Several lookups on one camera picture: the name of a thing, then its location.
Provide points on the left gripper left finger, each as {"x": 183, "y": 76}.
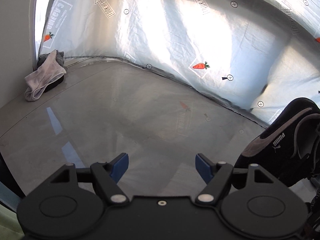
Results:
{"x": 105, "y": 177}

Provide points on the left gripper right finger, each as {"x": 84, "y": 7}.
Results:
{"x": 217, "y": 177}

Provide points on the black Puma sneaker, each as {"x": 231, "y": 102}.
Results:
{"x": 289, "y": 148}

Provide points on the pinkish white cloth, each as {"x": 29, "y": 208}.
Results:
{"x": 39, "y": 79}

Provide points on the dark grey cloth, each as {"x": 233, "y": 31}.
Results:
{"x": 60, "y": 60}

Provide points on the white printed bed sheet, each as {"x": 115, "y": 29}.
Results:
{"x": 252, "y": 55}

